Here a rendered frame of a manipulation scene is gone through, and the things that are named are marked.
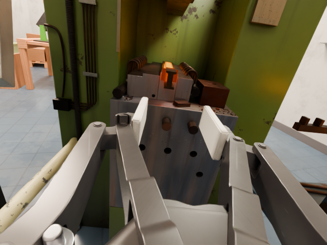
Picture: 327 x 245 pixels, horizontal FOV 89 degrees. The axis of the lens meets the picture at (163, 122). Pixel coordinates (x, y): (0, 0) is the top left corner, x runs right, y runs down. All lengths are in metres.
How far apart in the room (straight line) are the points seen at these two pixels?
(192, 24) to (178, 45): 0.12
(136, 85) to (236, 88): 0.40
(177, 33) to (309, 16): 0.54
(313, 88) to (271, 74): 2.71
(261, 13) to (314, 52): 2.91
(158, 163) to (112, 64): 0.40
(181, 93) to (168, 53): 0.49
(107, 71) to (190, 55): 0.50
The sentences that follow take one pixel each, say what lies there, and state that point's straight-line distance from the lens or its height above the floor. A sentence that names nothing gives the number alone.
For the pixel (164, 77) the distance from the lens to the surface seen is 0.51.
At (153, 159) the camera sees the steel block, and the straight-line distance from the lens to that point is 0.57.
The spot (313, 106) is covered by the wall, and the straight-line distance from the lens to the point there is 3.44.
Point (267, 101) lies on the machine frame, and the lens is 0.80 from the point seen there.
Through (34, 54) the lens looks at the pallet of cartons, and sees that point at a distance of 6.27.
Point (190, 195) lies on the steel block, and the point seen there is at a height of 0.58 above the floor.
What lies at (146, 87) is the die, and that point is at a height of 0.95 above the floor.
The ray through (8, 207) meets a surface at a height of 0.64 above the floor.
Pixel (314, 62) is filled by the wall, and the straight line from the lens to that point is 3.54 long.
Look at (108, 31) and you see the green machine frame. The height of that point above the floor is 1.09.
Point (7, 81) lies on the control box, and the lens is 0.54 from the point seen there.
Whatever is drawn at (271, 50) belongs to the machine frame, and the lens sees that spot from 0.76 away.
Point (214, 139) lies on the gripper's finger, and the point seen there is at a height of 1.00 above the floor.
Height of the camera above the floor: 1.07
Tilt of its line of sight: 24 degrees down
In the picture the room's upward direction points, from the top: 9 degrees clockwise
